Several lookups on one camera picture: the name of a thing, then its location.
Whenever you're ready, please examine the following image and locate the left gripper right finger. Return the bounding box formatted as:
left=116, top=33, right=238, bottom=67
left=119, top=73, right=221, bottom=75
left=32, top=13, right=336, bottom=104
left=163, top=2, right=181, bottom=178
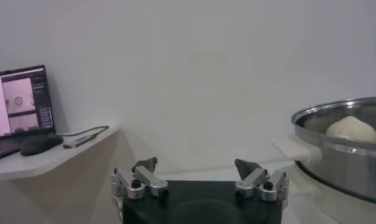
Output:
left=234, top=158, right=290, bottom=202

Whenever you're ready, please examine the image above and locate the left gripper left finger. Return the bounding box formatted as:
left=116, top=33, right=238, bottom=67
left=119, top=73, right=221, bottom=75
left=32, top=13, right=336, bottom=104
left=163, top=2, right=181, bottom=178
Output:
left=111, top=156, right=170, bottom=200

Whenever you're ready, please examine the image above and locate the white steamed baozi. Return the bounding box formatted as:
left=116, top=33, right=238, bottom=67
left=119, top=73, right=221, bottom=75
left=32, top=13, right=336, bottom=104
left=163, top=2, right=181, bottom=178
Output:
left=326, top=115, right=376, bottom=143

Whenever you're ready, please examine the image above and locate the perforated steel steamer basket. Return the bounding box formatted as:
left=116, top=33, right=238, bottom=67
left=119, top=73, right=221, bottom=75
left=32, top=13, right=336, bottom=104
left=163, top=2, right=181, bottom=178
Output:
left=272, top=96, right=376, bottom=206

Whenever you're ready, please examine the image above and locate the cream electric cooker base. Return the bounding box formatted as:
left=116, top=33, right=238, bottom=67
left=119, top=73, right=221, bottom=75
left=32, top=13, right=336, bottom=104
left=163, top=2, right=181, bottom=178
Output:
left=285, top=164, right=376, bottom=224

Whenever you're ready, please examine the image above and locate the white side table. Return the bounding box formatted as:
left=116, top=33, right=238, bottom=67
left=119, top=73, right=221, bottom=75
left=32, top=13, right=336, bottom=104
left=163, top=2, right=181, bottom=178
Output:
left=0, top=126, right=120, bottom=181

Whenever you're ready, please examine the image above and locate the black computer mouse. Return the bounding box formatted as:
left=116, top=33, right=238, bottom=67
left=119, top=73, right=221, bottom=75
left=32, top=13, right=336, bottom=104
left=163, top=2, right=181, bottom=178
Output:
left=19, top=133, right=64, bottom=157

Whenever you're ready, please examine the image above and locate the open dark laptop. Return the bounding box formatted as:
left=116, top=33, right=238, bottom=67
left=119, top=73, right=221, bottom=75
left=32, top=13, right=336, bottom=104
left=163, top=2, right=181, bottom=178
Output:
left=0, top=64, right=57, bottom=161

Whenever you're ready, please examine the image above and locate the black hub cable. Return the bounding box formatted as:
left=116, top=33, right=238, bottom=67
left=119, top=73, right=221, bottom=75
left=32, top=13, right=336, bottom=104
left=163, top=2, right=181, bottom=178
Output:
left=55, top=125, right=110, bottom=138

